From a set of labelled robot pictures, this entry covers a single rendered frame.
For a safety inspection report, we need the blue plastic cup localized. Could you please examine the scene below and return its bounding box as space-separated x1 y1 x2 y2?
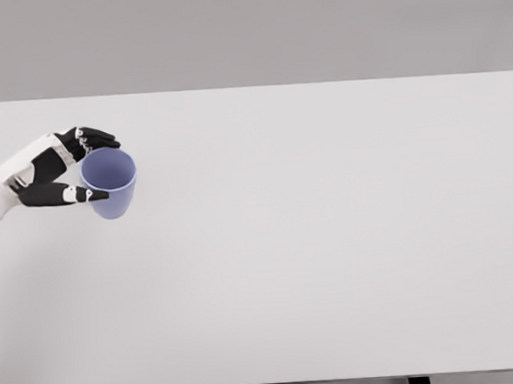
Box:
78 145 141 222

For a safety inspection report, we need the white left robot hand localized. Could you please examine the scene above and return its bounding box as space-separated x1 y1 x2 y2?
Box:
0 123 127 226

